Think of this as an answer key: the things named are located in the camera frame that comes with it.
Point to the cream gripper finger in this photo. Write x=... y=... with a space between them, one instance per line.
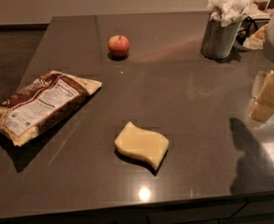
x=262 y=102

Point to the red apple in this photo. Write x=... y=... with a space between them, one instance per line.
x=118 y=46

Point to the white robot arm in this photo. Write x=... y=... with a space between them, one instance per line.
x=268 y=45

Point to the yellow sponge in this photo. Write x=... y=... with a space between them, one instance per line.
x=142 y=145

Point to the grey metal bucket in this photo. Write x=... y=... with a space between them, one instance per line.
x=218 y=40

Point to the white crumpled paper napkins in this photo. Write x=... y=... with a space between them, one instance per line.
x=227 y=12

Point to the brown white snack bag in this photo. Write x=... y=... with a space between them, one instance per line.
x=37 y=107

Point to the black wire basket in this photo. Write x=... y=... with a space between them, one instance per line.
x=248 y=27

